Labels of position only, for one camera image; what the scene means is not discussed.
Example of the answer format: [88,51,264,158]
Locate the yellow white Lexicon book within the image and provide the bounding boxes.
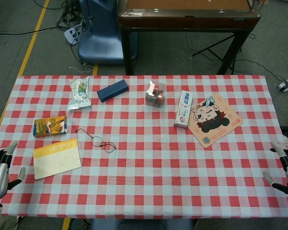
[33,138,82,181]

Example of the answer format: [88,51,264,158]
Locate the thin black eyeglasses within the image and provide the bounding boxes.
[75,128,117,154]

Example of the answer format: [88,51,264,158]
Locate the orange blue carton box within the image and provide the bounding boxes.
[33,115,69,138]

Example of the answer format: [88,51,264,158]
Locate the navy blue glasses case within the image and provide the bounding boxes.
[96,79,130,103]

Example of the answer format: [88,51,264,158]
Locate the red white checkered tablecloth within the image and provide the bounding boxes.
[0,74,288,220]

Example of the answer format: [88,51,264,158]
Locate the white grey power strip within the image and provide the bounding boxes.
[276,75,288,92]

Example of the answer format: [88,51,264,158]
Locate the cartoon girl mouse pad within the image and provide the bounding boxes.
[187,93,244,149]

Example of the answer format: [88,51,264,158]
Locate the clear plastic cube box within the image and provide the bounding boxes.
[144,80,167,108]

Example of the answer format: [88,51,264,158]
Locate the brown mahjong table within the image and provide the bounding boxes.
[117,0,262,76]

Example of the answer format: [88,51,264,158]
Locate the blue plastic chair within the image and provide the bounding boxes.
[77,0,138,65]

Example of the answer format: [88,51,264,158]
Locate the dark blue seat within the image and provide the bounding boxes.
[90,218,194,230]

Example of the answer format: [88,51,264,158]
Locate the white power strip with plugs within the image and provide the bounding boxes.
[63,26,82,46]

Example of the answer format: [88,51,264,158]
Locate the long black floor cable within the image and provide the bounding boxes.
[0,25,70,36]

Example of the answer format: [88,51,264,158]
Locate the black cable bundle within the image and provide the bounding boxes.
[33,0,94,33]

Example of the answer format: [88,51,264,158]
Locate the white toothpaste box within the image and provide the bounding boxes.
[173,90,194,128]

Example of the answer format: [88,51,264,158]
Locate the thin white floor cable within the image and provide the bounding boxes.
[69,62,95,73]

